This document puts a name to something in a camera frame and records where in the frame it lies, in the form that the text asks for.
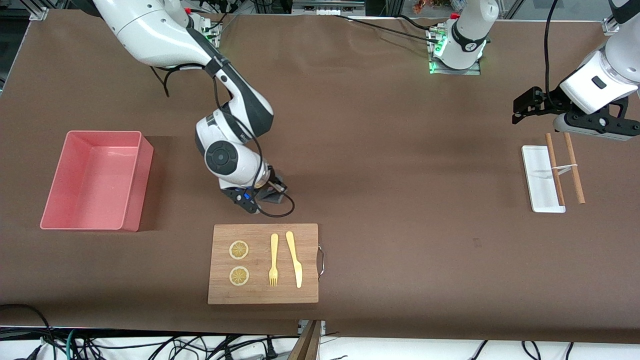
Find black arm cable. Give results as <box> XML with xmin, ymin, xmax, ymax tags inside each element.
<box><xmin>543</xmin><ymin>0</ymin><xmax>562</xmax><ymax>104</ymax></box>
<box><xmin>252</xmin><ymin>140</ymin><xmax>296</xmax><ymax>219</ymax></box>

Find yellow plastic fork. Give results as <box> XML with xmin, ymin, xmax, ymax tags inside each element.
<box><xmin>268</xmin><ymin>233</ymin><xmax>279</xmax><ymax>288</ymax></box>

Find black looped floor cable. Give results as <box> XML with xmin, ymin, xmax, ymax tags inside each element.
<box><xmin>0</xmin><ymin>303</ymin><xmax>54</xmax><ymax>351</ymax></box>

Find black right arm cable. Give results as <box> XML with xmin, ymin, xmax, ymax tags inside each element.
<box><xmin>252</xmin><ymin>140</ymin><xmax>296</xmax><ymax>219</ymax></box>

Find brown wooden stick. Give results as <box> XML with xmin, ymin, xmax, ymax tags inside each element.
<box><xmin>563</xmin><ymin>131</ymin><xmax>586</xmax><ymax>205</ymax></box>
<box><xmin>545</xmin><ymin>133</ymin><xmax>566</xmax><ymax>207</ymax></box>

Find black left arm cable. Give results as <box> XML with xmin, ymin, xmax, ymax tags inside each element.
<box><xmin>543</xmin><ymin>0</ymin><xmax>562</xmax><ymax>104</ymax></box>

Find white rectangular tray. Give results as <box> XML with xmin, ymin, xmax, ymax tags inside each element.
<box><xmin>521</xmin><ymin>145</ymin><xmax>567</xmax><ymax>214</ymax></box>

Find tangled black floor cables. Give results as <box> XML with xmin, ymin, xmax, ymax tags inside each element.
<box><xmin>75</xmin><ymin>332</ymin><xmax>281</xmax><ymax>360</ymax></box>

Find pink plastic bin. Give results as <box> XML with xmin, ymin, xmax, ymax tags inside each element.
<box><xmin>39</xmin><ymin>130</ymin><xmax>155</xmax><ymax>233</ymax></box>

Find long black table cable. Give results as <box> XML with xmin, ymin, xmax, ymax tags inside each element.
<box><xmin>332</xmin><ymin>13</ymin><xmax>444</xmax><ymax>47</ymax></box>

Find wooden cutting board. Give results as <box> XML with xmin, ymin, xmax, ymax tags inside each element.
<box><xmin>207</xmin><ymin>223</ymin><xmax>320</xmax><ymax>305</ymax></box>

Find brown table cover sheet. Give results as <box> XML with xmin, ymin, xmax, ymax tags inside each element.
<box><xmin>0</xmin><ymin>9</ymin><xmax>640</xmax><ymax>346</ymax></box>

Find aluminium frame rail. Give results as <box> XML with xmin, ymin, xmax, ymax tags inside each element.
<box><xmin>292</xmin><ymin>0</ymin><xmax>367</xmax><ymax>16</ymax></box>

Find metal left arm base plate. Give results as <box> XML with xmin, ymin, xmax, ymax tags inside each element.
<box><xmin>428</xmin><ymin>26</ymin><xmax>482</xmax><ymax>76</ymax></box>

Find yellow plastic knife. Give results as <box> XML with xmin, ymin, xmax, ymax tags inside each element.
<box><xmin>285</xmin><ymin>230</ymin><xmax>303</xmax><ymax>289</ymax></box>

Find wooden beam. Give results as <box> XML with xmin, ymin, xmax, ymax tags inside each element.
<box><xmin>287</xmin><ymin>320</ymin><xmax>322</xmax><ymax>360</ymax></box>

